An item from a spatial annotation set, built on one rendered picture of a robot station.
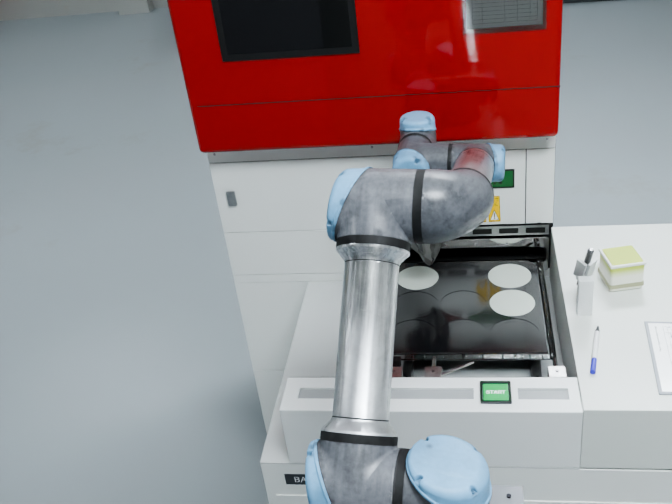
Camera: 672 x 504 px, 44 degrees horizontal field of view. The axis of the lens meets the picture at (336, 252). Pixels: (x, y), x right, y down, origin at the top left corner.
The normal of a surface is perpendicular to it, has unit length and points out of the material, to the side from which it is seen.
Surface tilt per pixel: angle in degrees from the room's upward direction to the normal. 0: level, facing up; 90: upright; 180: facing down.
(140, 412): 0
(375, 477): 27
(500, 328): 0
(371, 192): 40
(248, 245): 90
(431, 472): 9
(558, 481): 90
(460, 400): 0
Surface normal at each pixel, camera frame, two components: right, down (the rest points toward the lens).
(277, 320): -0.12, 0.54
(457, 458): 0.04, -0.83
